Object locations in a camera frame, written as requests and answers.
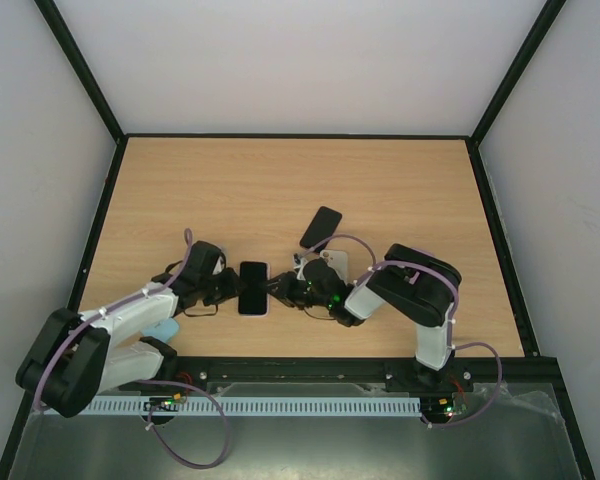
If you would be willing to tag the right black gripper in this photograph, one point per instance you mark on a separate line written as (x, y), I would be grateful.
(286, 288)

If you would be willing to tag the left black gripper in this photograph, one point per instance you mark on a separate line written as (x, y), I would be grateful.
(232, 288)

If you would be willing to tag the pink phone case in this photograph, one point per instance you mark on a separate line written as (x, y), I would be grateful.
(267, 300)

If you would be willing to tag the black screen phone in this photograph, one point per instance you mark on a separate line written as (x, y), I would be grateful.
(253, 287)

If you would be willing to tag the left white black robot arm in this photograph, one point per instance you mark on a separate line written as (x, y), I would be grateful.
(78, 355)

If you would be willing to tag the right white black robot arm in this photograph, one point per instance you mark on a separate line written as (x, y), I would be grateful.
(416, 284)

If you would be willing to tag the cream white phone case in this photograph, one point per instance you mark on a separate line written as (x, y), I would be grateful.
(338, 261)

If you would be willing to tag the light blue phone case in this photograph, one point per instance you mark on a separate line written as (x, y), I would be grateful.
(163, 331)

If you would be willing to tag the dark red phone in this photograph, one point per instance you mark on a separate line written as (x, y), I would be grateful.
(323, 225)

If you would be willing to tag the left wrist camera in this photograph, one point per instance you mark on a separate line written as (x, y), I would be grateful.
(205, 259)

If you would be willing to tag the white slotted cable duct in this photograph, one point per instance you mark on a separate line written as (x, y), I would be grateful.
(257, 406)

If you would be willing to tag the black aluminium frame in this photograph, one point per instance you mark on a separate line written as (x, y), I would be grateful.
(531, 368)

